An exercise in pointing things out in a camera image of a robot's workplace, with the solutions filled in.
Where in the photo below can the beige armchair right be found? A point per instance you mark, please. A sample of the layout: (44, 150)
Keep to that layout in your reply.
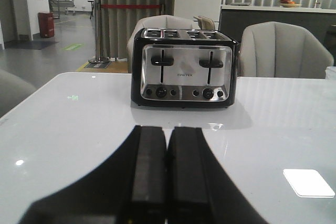
(280, 50)

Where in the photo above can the metal trolley cart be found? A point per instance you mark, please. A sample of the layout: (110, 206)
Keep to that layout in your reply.
(55, 5)

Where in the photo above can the beige office chair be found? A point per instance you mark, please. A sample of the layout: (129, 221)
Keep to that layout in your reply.
(205, 23)

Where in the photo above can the metal stanchion post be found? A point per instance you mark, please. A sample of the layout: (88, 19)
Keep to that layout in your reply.
(99, 55)

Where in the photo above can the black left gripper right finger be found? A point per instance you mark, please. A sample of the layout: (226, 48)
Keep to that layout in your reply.
(198, 188)

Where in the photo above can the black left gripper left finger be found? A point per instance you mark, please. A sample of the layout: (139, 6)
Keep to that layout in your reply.
(128, 187)

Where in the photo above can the fruit bowl on counter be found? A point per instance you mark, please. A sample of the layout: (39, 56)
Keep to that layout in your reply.
(289, 4)

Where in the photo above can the grey curtain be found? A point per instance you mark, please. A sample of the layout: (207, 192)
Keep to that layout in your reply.
(118, 24)

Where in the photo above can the red waste bin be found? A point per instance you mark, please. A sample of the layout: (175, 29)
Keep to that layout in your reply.
(46, 24)

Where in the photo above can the red barrier belt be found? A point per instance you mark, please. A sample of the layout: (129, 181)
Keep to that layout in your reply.
(110, 6)

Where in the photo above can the black and chrome toaster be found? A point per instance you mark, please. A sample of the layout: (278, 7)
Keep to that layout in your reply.
(184, 68)

